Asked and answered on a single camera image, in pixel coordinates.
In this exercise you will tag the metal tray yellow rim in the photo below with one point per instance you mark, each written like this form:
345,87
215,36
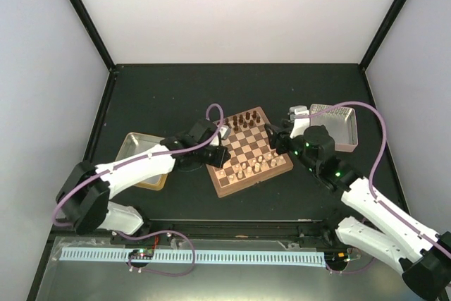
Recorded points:
135,143

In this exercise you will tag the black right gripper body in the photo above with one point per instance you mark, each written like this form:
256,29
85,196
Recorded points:
280,139

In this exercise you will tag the dark chess pieces row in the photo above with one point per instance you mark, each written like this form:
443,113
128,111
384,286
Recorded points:
245,120

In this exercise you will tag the pink plastic bin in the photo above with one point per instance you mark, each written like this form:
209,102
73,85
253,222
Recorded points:
341,124

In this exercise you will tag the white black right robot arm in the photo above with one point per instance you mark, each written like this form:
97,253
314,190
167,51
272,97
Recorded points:
418,253

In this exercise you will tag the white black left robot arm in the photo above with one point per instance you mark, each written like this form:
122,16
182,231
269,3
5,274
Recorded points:
85,200

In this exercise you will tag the wooden chess board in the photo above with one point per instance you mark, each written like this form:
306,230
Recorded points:
251,142

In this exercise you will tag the light chess pieces pile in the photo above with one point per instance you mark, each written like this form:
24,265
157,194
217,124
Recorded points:
246,166

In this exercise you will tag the light blue slotted cable duct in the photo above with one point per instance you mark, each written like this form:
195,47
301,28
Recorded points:
223,257

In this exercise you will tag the black mounting rail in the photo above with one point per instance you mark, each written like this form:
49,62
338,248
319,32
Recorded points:
306,233

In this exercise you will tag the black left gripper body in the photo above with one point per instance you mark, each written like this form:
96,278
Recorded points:
215,161

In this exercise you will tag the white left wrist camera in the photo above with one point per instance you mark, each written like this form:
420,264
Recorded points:
224,132

